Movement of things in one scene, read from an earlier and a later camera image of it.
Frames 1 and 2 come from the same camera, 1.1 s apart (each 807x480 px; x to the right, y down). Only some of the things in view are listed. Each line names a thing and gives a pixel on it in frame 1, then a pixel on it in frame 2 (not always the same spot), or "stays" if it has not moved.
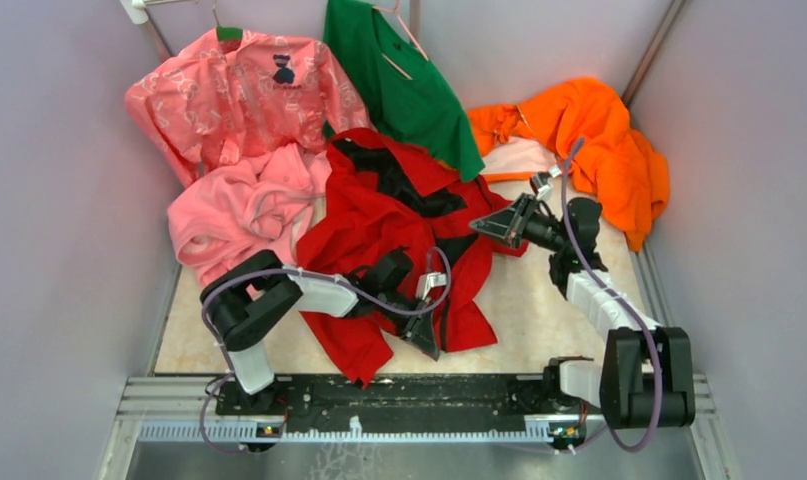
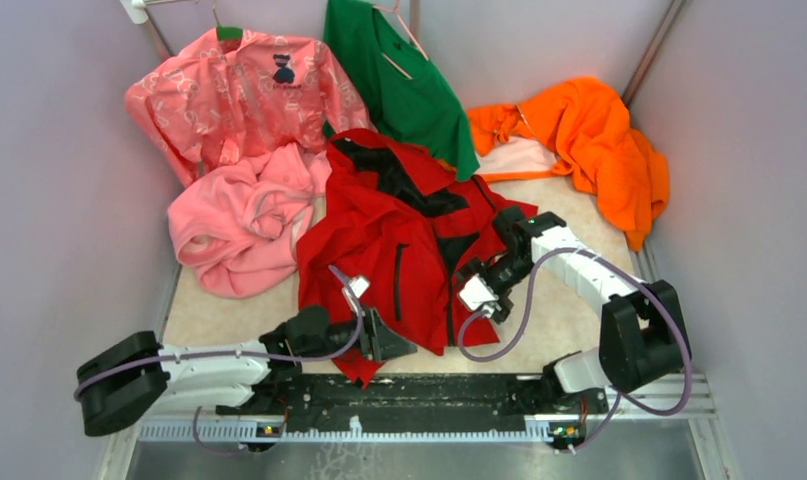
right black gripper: [509, 223] -> [501, 311]
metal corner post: [653, 52] stays
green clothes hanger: [226, 33] stays
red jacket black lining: [380, 196] stays
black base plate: [326, 399] stays
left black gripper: [418, 329] -> [379, 343]
